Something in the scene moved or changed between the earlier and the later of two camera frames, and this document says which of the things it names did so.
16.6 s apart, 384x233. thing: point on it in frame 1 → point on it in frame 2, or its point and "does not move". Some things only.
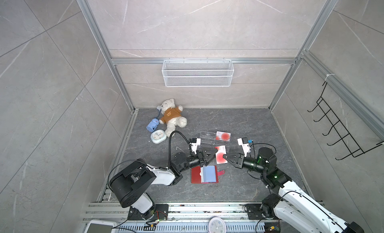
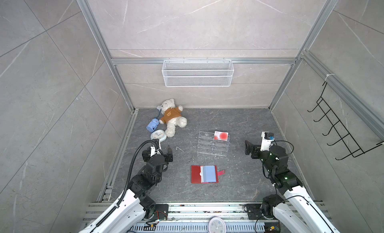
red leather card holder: [206, 174] does not move
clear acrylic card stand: [214, 140] does not move
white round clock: [217, 225] does not move
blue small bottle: [152, 126] does not move
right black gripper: [236, 164] → [250, 148]
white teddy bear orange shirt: [172, 116] does not move
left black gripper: [205, 160] → [170, 157]
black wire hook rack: [343, 134] does not move
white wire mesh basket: [197, 73] does not move
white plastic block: [195, 142] → [154, 149]
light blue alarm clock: [158, 136] does not move
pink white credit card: [221, 151] → [219, 135]
